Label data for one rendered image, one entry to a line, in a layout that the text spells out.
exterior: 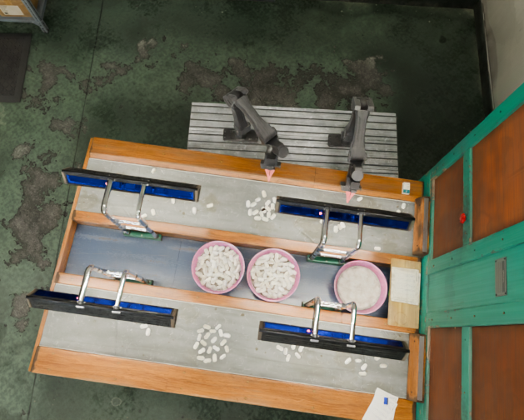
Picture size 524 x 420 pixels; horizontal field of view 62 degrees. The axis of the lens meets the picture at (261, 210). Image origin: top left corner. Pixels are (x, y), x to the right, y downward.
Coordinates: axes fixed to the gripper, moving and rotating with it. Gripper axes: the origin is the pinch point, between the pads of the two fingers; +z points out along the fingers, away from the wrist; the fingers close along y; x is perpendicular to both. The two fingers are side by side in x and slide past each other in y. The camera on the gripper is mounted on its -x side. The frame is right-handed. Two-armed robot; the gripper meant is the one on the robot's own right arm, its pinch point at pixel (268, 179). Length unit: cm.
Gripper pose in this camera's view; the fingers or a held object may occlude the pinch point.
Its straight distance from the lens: 224.0
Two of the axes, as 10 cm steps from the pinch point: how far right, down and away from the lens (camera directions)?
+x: 0.7, -4.0, 9.1
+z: -1.0, 9.1, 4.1
